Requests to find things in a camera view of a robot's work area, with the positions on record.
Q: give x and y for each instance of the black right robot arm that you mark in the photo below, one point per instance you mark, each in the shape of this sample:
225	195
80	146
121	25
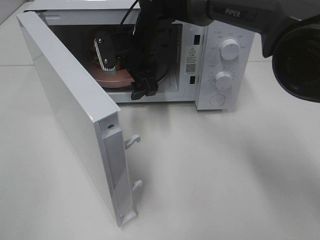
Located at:
289	30

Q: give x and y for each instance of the burger with lettuce and cheese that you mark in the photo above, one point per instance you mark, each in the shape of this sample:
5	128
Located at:
93	52

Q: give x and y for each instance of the round white door release button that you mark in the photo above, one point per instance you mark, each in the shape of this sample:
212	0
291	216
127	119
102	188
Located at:
217	101

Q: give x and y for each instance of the white microwave door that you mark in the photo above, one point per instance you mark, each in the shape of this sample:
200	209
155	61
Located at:
87	114

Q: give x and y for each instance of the glass microwave turntable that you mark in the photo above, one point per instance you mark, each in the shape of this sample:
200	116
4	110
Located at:
162	73

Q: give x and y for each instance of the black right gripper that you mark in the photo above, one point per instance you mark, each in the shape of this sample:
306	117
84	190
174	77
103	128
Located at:
138	49

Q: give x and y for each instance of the white microwave knob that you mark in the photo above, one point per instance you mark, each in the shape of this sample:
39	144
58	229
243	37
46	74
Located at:
229	48
222	80

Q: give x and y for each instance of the pink round plate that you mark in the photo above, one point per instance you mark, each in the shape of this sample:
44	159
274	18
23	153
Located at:
121	79

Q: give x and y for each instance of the white microwave oven body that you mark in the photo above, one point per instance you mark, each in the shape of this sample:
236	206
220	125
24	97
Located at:
192	51

